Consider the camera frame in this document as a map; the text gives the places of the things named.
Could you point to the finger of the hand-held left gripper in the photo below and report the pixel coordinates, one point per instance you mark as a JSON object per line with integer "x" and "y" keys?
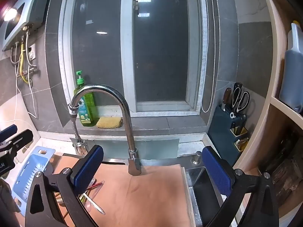
{"x": 9, "y": 132}
{"x": 21, "y": 139}

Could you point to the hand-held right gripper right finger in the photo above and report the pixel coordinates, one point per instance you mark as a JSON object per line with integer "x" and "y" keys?
{"x": 216, "y": 170}

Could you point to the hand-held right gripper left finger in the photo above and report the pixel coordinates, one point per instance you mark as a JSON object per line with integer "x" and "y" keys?
{"x": 87, "y": 170}

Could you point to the red wooden chopstick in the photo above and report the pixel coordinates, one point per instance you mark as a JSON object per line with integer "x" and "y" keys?
{"x": 97, "y": 184}

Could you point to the blue plastic drainer basket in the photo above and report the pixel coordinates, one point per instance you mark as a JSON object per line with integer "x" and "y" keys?
{"x": 30, "y": 170}

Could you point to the metal spoon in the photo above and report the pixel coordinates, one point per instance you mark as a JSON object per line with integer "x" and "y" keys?
{"x": 97, "y": 207}

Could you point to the steel sink knob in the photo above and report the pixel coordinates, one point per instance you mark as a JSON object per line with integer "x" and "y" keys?
{"x": 196, "y": 158}

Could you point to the stainless steel sink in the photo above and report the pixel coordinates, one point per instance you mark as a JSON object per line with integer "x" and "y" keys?
{"x": 198, "y": 189}

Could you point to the dark teal knife block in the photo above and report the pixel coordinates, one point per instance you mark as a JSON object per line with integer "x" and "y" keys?
{"x": 222, "y": 127}

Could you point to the flexible chrome faucet sprayer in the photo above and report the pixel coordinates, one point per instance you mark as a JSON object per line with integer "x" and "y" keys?
{"x": 76, "y": 127}

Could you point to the yellow sponge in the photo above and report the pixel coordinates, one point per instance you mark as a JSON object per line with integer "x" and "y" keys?
{"x": 109, "y": 123}

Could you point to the green dish soap bottle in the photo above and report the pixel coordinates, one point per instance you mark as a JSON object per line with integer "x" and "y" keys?
{"x": 86, "y": 113}

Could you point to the chrome kitchen faucet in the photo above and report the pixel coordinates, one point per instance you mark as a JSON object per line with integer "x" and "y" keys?
{"x": 129, "y": 127}

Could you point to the brown wooden board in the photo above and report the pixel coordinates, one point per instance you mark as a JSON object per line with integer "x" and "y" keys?
{"x": 146, "y": 194}

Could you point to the translucent splash guard panel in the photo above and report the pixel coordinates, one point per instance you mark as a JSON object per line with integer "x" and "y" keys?
{"x": 153, "y": 149}

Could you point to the dark bag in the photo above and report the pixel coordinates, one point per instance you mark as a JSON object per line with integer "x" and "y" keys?
{"x": 286, "y": 160}

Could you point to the plastic jug of dark liquid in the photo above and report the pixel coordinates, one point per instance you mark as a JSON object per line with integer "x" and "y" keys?
{"x": 292, "y": 75}

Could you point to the white gas water heater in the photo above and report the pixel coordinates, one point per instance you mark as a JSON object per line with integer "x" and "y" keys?
{"x": 30, "y": 9}

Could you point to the cream wooden shelf unit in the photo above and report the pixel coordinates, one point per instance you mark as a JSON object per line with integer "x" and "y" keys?
{"x": 274, "y": 52}

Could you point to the white wall socket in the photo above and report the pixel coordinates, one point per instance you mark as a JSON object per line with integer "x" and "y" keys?
{"x": 32, "y": 51}

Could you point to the white window frame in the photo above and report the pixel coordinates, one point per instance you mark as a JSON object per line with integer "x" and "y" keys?
{"x": 127, "y": 52}

